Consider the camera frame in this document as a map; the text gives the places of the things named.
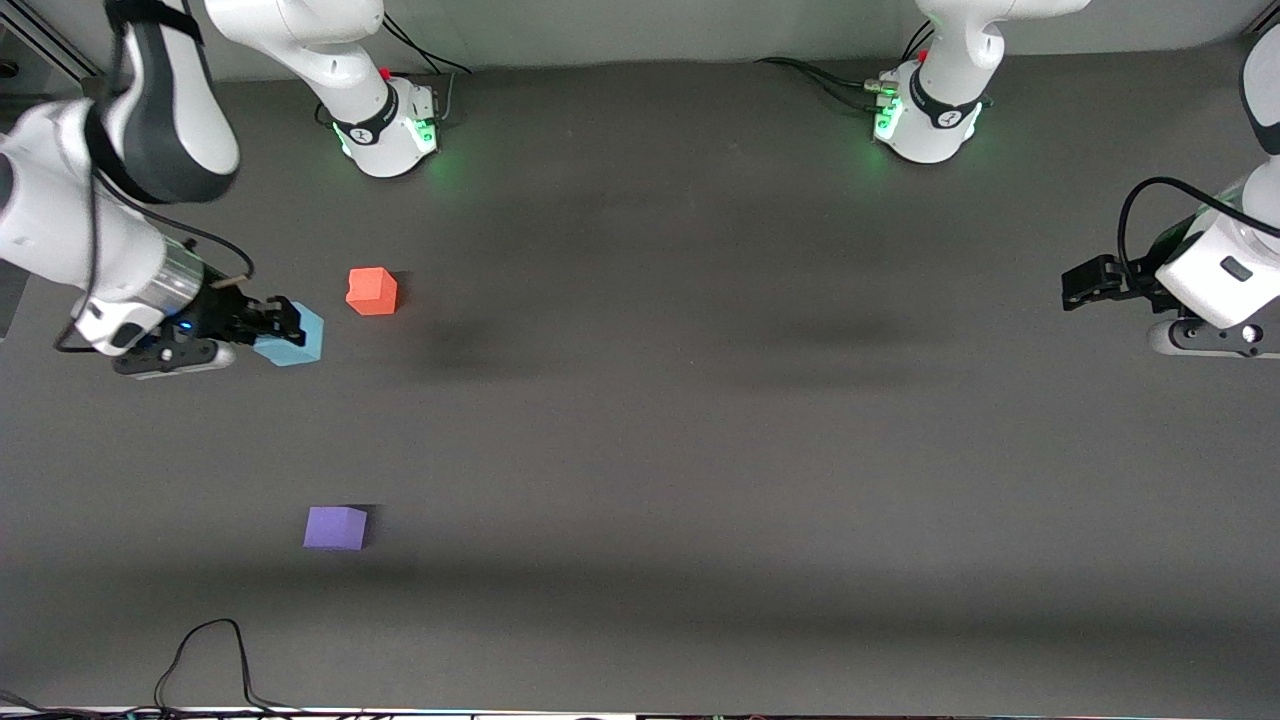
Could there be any light blue foam block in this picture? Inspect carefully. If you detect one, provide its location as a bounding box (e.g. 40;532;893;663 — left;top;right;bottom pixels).
252;301;327;368

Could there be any orange foam block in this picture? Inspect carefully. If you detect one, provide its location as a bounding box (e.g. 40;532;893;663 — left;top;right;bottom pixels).
345;267;399;317

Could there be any purple foam block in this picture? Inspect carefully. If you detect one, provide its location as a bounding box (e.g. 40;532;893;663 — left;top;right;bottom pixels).
303;506;369;552

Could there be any dark grey table mat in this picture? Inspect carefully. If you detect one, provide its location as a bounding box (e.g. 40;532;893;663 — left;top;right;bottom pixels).
0;33;1280;715

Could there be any black right arm base cable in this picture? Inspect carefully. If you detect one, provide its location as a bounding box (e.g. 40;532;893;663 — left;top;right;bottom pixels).
380;14;473;126

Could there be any black arm base cable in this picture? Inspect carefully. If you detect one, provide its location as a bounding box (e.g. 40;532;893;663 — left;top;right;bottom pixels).
380;14;473;126
754;20;936;113

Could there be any thin black looped cable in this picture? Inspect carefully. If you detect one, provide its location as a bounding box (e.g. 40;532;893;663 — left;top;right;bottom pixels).
0;618;311;717

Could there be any black left arm base cable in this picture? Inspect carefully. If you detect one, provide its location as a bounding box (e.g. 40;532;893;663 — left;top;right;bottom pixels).
754;20;936;113

